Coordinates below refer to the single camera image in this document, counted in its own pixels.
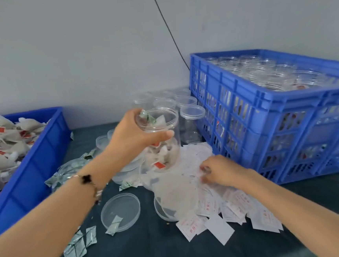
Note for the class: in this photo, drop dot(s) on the person's left forearm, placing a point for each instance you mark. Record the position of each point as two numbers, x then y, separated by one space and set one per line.
42 232

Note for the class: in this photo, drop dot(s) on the person's left hand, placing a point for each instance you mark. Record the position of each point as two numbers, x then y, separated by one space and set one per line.
126 142

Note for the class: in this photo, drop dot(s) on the white mesh tea bag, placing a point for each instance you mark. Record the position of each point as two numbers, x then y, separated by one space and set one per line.
160 157

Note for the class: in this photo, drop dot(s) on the blue slatted crate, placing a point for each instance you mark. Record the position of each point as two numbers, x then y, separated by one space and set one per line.
245 114

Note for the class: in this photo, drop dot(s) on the blue plastic tray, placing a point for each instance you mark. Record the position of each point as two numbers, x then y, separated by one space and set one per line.
37 168

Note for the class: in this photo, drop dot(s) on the clear plastic jar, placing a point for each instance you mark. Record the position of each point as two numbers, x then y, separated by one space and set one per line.
158 134

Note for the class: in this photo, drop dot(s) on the person's right forearm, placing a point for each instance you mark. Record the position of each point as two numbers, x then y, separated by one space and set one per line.
307 215

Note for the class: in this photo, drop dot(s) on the group of lidded jars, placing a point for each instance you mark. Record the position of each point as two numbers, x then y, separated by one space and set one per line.
189 116

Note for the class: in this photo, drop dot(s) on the pile of white label papers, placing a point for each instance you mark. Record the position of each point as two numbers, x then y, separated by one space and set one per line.
223 205

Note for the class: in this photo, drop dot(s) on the person's right hand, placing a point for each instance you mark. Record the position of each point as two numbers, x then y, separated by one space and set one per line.
226 172

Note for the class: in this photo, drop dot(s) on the pile of tea bags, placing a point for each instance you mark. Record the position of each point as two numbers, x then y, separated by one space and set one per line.
5 147

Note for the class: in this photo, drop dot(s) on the pile of green desiccant packets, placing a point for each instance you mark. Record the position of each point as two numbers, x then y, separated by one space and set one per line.
66 170

